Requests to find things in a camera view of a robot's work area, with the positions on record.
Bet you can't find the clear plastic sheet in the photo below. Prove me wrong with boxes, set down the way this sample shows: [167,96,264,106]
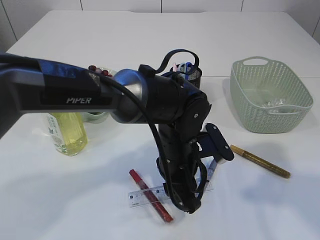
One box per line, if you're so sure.
[261,98,288,114]

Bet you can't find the green plastic woven basket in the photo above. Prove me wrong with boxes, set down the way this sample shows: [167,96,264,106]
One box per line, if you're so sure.
[229,56,314,134]

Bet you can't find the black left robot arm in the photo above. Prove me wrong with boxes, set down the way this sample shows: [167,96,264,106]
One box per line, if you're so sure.
[0,53,211,214]

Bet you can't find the red glitter marker pen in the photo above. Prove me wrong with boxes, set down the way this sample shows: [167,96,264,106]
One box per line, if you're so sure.
[129,169,174,223]

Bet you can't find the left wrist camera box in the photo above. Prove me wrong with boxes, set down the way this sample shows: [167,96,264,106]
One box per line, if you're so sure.
[197,123,235,164]

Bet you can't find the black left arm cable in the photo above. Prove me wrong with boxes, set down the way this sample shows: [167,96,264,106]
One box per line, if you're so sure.
[0,48,208,213]

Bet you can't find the yellow tea drink bottle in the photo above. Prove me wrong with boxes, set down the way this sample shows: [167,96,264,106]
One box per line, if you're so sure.
[45,112,88,157]

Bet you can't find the pink purple safety scissors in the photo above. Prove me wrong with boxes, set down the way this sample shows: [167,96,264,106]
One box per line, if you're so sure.
[172,62,179,72]

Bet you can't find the blue safety scissors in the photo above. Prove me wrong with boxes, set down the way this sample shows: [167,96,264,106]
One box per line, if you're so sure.
[177,62,193,73]

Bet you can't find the gold glitter marker pen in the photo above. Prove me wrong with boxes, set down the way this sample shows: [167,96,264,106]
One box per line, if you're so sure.
[230,145,291,179]

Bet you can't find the green glass wavy plate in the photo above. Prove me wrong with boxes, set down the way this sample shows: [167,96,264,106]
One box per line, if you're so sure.
[80,66,117,124]

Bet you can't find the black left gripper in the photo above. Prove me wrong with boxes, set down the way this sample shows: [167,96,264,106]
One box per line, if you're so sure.
[144,73,211,214]

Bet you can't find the blue glitter marker pen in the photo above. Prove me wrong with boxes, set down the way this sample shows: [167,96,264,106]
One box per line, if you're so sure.
[207,159,217,182]

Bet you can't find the clear plastic ruler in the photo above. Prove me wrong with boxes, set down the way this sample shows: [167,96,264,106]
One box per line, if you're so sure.
[127,181,215,210]

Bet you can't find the purple artificial grape bunch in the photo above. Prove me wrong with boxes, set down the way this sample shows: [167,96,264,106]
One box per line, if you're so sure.
[88,65,117,78]

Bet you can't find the black mesh pen holder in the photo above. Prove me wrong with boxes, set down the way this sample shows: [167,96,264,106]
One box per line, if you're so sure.
[170,67,202,89]

